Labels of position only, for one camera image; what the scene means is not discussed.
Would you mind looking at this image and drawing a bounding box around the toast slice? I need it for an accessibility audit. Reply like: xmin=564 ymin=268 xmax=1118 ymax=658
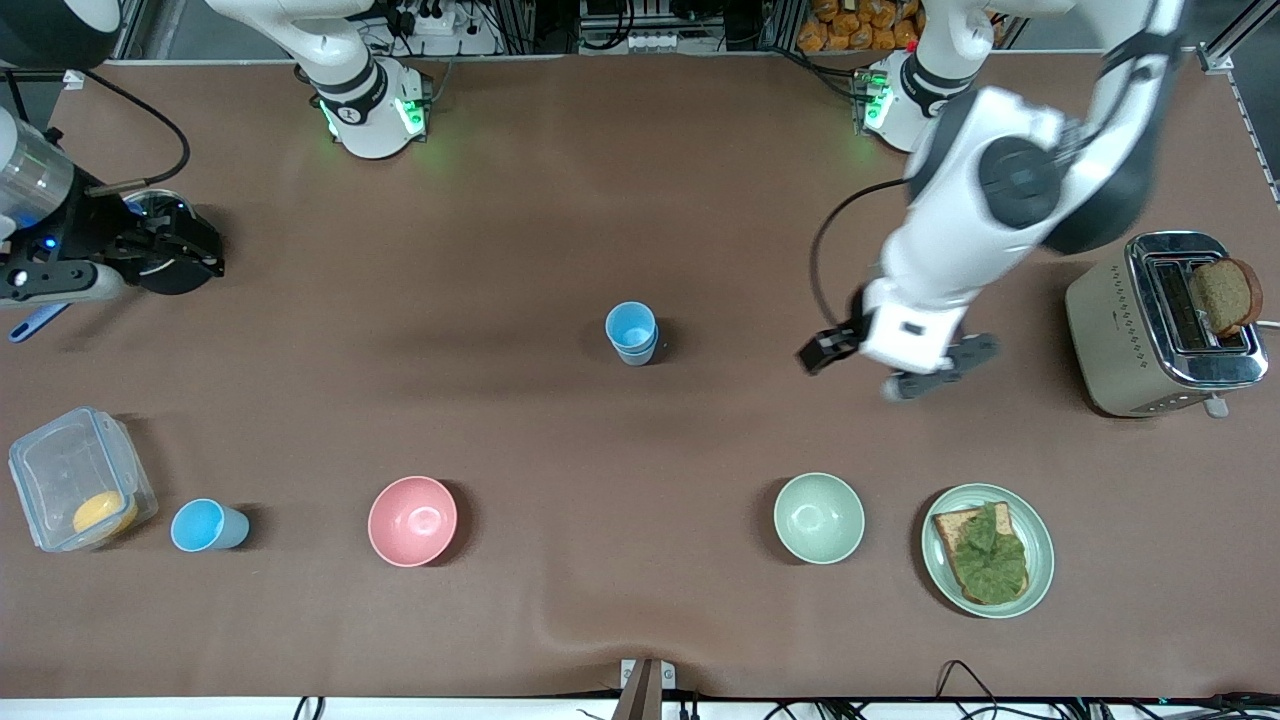
xmin=933 ymin=503 xmax=1031 ymax=606

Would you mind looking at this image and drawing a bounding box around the green plastic bowl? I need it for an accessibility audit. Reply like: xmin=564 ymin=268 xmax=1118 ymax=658
xmin=773 ymin=472 xmax=866 ymax=566

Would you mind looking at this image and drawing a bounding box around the silver beige toaster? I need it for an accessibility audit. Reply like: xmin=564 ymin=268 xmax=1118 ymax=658
xmin=1064 ymin=231 xmax=1271 ymax=419

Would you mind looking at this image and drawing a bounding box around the clear container with blue seal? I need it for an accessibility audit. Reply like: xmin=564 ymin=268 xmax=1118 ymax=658
xmin=8 ymin=406 xmax=159 ymax=553

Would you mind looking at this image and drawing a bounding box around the green plate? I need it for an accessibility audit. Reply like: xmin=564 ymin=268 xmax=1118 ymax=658
xmin=921 ymin=483 xmax=1055 ymax=619

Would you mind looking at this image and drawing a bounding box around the green lettuce leaf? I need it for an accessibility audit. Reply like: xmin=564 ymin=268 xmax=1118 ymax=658
xmin=950 ymin=503 xmax=1029 ymax=604

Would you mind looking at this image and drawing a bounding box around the yellow round sponge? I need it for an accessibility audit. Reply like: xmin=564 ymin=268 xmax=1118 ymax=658
xmin=72 ymin=490 xmax=139 ymax=539

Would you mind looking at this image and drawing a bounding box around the brown bread slice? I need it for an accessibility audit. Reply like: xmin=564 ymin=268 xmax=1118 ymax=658
xmin=1188 ymin=257 xmax=1264 ymax=338

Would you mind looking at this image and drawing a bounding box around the bag of orange buns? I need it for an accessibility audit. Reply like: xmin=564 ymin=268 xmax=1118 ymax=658
xmin=797 ymin=0 xmax=926 ymax=53

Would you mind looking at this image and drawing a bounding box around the pink plastic bowl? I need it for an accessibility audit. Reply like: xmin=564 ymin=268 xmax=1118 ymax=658
xmin=367 ymin=476 xmax=459 ymax=568

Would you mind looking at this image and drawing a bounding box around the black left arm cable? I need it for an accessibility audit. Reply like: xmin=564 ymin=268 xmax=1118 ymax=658
xmin=810 ymin=178 xmax=911 ymax=336

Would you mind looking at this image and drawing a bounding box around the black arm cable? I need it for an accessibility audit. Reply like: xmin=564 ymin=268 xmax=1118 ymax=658
xmin=60 ymin=68 xmax=193 ymax=196
xmin=810 ymin=178 xmax=911 ymax=336

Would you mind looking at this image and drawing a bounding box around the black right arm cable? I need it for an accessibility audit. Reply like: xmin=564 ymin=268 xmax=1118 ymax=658
xmin=60 ymin=68 xmax=193 ymax=196

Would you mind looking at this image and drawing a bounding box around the black looped floor cable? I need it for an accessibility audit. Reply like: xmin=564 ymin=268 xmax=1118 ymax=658
xmin=935 ymin=660 xmax=1001 ymax=720

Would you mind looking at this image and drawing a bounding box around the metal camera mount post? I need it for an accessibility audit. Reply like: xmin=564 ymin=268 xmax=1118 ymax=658
xmin=612 ymin=658 xmax=677 ymax=720

